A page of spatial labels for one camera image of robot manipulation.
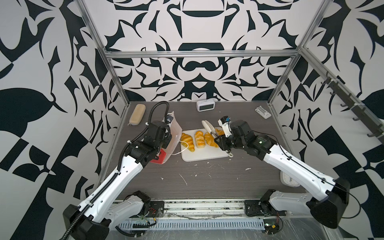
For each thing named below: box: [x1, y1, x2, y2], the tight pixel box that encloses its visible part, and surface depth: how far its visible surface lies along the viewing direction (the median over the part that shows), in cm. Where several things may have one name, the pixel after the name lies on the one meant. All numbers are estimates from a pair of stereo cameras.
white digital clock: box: [196, 99, 216, 112], surface depth 114 cm
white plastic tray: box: [180, 142, 229, 162], surface depth 95 cm
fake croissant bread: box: [181, 132, 195, 153], surface depth 96 cm
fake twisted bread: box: [194, 131, 206, 149], surface depth 98 cm
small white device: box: [254, 105, 272, 120], surface depth 116 cm
